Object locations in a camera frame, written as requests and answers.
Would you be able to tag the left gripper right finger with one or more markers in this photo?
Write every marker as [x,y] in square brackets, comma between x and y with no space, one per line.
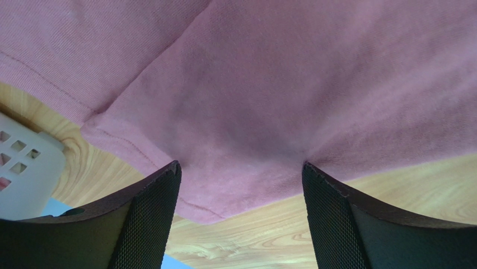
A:
[350,229]

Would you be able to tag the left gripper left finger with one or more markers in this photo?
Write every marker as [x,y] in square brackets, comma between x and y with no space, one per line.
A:
[126,229]

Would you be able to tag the pink t shirt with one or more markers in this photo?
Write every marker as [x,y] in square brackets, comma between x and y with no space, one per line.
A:
[242,93]

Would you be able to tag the white plastic basket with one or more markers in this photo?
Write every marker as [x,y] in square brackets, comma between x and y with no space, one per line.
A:
[36,164]

